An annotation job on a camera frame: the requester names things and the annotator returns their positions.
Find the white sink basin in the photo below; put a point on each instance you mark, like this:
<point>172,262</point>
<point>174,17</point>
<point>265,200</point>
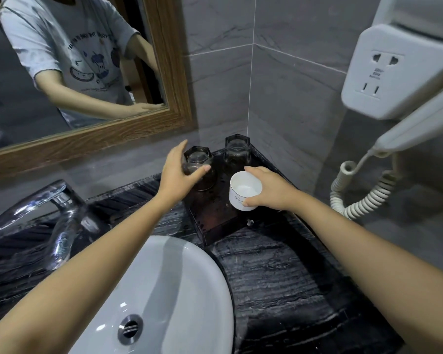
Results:
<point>184,291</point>

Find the chrome sink overflow cover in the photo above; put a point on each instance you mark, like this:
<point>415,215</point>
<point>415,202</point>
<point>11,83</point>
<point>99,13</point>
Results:
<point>130,329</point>

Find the dark glass tumbler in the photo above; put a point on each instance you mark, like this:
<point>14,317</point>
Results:
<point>203,156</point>
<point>237,152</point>

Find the dark brown tray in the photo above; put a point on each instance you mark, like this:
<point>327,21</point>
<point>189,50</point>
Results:
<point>214,213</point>

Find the person's left hand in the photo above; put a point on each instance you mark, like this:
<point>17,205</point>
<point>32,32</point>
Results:
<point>171,178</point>

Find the chrome faucet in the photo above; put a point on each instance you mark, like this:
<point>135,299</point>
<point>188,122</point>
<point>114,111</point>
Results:
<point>64,213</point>

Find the person's left thumb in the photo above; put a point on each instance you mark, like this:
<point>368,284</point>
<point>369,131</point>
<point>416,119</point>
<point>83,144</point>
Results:
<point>198,171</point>

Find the person's right forearm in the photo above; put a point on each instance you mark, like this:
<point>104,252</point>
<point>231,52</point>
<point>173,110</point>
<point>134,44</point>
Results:
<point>373,261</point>

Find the person's right hand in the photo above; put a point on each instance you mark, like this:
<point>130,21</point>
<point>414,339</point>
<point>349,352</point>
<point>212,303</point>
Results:
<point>275,191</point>

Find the white wall hair dryer base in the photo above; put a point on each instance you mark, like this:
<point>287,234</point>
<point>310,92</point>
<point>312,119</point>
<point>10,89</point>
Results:
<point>398,58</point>

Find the person's left forearm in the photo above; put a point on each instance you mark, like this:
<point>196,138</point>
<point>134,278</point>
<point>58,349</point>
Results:
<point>85,276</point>

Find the white ceramic cup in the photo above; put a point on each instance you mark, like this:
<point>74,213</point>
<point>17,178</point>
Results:
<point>242,189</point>

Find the wooden framed mirror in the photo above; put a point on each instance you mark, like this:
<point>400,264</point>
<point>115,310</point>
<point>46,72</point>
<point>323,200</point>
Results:
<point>77,51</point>

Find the person's right thumb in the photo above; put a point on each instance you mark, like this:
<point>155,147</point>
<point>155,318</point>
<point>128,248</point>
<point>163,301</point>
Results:
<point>250,202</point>

